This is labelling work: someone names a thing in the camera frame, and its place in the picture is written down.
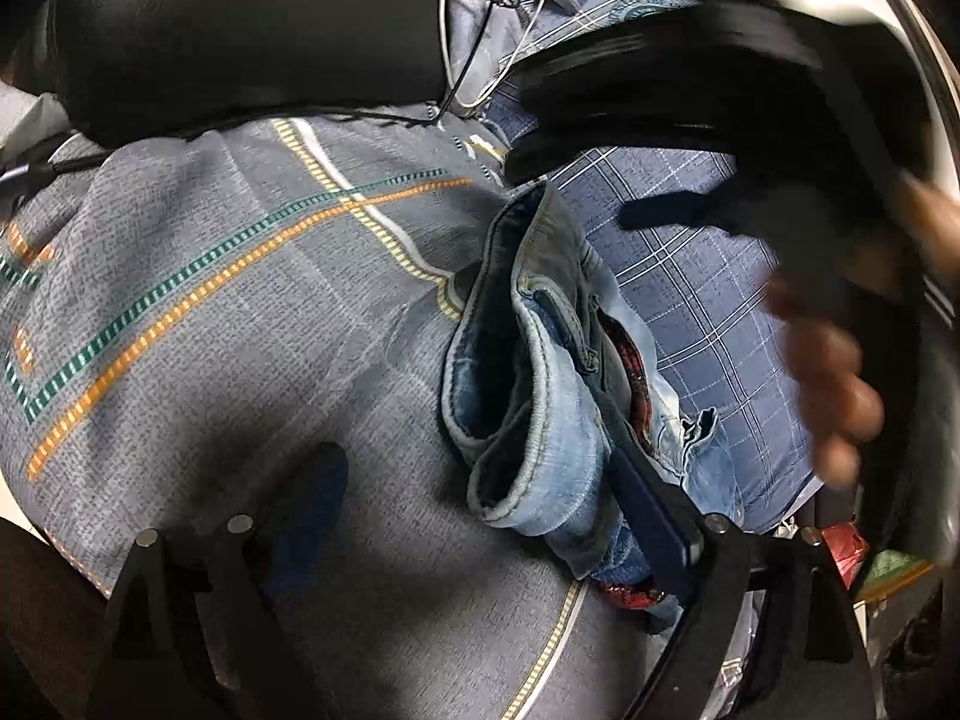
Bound grey patterned bed quilt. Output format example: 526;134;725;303
2;114;646;718

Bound black cushion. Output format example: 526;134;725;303
18;0;446;146

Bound light blue denim jeans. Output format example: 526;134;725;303
441;184;743;632

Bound blue plaid pillow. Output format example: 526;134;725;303
439;0;820;532

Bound right hand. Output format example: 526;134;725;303
765;174;958;489

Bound white charging cable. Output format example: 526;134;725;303
429;0;632;121

